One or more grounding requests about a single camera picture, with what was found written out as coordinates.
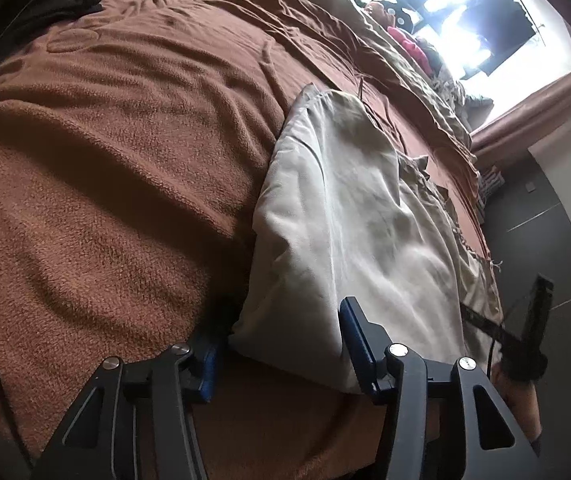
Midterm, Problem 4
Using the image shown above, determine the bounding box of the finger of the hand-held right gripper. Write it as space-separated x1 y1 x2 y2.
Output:
460 302 513 347

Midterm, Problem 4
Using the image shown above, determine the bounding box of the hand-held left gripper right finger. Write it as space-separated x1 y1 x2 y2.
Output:
340 297 539 480

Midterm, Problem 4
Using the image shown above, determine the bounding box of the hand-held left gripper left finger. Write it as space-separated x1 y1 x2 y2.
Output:
30 334 220 480

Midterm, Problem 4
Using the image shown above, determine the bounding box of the beige shirt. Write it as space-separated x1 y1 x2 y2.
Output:
228 84 503 393

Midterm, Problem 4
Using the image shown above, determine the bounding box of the person's right hand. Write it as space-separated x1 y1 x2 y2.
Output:
490 360 543 443

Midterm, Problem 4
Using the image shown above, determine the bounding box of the white bedside box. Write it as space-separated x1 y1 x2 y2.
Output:
478 165 505 221

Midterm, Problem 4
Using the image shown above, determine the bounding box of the grey cloth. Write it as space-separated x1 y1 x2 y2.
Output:
458 92 495 131

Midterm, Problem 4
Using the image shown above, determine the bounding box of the pink curtain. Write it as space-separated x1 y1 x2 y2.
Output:
470 65 571 167

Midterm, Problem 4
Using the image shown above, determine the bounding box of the brown blanket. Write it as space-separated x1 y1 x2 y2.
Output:
0 0 496 480

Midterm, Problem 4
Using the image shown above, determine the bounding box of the pink cloth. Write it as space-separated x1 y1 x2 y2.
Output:
388 25 429 68

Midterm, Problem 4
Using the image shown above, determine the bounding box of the window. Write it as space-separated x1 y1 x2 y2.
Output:
340 0 571 133

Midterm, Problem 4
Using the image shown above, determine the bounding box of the beige duvet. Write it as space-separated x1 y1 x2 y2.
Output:
266 0 479 161

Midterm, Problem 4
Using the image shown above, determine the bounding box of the dark patterned cloth pile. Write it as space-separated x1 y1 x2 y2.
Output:
364 0 419 31

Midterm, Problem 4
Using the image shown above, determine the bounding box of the black cloth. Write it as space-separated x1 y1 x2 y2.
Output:
0 0 105 63

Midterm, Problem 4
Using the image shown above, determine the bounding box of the thin black cable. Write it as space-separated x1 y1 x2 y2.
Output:
486 290 536 377

